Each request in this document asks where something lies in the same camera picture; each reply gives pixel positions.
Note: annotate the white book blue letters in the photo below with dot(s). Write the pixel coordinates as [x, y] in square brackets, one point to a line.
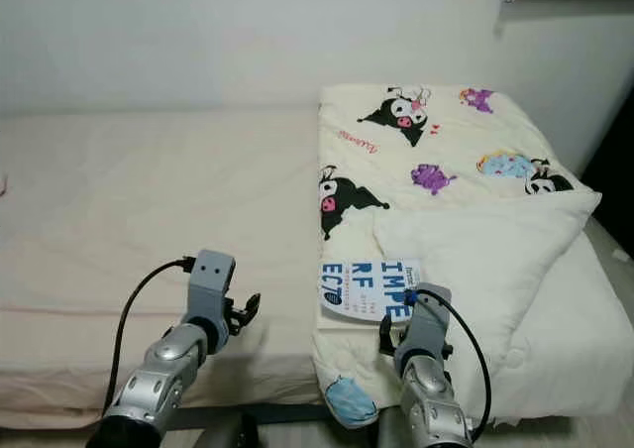
[371, 287]

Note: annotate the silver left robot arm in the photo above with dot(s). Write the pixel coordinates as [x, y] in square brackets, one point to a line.
[158, 379]

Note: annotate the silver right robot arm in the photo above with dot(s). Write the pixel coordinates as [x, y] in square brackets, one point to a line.
[434, 408]

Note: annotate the blue face mask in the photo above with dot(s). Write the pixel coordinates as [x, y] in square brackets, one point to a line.
[352, 400]

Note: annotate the dark left robot leg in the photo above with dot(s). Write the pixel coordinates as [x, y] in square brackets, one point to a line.
[226, 433]

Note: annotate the cream cartoon print blanket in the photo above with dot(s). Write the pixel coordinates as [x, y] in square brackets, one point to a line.
[466, 240]

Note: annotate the cream sheeted mattress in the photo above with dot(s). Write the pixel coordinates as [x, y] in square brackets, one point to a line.
[149, 210]

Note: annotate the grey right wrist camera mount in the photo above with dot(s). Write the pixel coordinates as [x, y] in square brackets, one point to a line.
[426, 314]

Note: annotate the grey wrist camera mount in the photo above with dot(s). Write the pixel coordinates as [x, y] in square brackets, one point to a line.
[213, 278]
[426, 314]

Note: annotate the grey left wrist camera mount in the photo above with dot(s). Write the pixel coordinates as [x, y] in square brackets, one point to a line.
[213, 278]

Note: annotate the dark bed frame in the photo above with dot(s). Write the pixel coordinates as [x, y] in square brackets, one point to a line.
[277, 418]

